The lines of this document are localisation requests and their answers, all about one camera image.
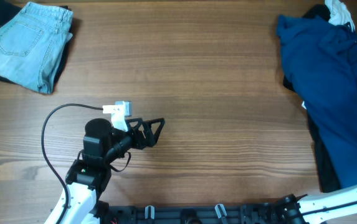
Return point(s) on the black garment at right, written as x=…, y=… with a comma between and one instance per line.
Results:
x=327, y=174

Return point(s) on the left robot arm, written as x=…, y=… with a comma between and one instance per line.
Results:
x=90, y=173

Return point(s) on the white shirt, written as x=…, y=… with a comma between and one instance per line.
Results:
x=339, y=14

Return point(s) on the light blue folded jeans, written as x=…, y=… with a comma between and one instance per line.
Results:
x=32, y=43

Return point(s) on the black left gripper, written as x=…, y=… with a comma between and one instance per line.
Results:
x=149, y=139

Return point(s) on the dark blue shirt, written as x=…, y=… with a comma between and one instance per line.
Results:
x=344, y=150

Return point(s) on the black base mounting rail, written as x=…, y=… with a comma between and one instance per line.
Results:
x=243, y=214

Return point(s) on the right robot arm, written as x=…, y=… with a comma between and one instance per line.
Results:
x=315, y=209

